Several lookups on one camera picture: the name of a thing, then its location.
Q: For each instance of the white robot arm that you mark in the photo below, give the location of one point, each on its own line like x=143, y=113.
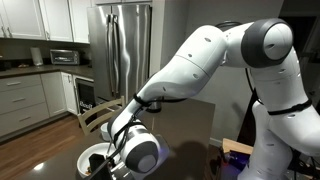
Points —
x=285, y=118

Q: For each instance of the white bowl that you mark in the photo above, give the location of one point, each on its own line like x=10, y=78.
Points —
x=83, y=159

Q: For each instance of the steel electric kettle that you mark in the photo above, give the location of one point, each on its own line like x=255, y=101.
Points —
x=155, y=107

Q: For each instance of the white mug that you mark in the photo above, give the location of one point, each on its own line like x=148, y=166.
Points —
x=104, y=132

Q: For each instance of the stainless steel refrigerator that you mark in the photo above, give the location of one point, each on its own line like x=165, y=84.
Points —
x=120, y=48

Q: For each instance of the metal spoon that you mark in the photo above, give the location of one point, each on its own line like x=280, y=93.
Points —
x=109, y=147

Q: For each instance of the cream wooden chair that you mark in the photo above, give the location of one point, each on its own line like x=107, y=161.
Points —
x=94, y=117

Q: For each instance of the silver toaster oven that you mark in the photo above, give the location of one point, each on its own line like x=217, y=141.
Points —
x=64, y=57

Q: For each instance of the mixed nuts and fruit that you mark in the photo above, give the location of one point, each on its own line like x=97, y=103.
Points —
x=88, y=171

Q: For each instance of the white paper towel roll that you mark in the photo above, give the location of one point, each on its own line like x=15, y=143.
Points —
x=36, y=56

